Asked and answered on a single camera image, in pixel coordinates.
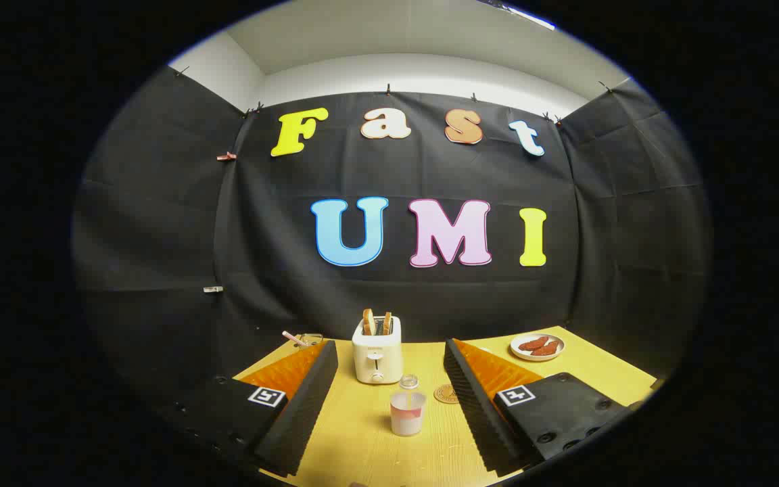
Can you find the pink clothespin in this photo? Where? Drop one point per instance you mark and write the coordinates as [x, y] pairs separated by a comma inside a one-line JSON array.
[[226, 156]]

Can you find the cream toaster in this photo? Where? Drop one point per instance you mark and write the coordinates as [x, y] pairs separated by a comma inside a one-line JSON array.
[[376, 355]]

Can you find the brown sausage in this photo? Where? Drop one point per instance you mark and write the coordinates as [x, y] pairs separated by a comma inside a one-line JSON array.
[[548, 349], [533, 343]]

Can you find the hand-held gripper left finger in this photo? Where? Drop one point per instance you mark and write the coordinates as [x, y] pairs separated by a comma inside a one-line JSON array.
[[308, 412]]

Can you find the round cork coaster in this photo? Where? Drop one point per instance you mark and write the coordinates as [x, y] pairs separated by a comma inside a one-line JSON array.
[[444, 394]]

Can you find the small white plate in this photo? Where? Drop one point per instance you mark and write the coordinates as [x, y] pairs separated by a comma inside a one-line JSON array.
[[521, 352]]

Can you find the pink straw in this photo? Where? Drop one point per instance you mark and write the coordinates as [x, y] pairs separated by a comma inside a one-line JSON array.
[[293, 337]]

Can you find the clear juice bottle pink band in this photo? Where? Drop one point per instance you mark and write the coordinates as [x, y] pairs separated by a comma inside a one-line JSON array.
[[408, 414]]

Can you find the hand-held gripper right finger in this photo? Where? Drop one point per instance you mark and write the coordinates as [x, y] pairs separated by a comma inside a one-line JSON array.
[[474, 412]]

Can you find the black backdrop cloth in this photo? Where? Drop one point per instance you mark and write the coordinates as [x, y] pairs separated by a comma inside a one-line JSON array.
[[159, 237]]

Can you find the toast slice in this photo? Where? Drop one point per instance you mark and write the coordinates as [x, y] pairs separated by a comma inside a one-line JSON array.
[[368, 322], [387, 323]]

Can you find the wooden table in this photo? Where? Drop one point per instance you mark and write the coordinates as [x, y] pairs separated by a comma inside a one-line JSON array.
[[362, 433]]

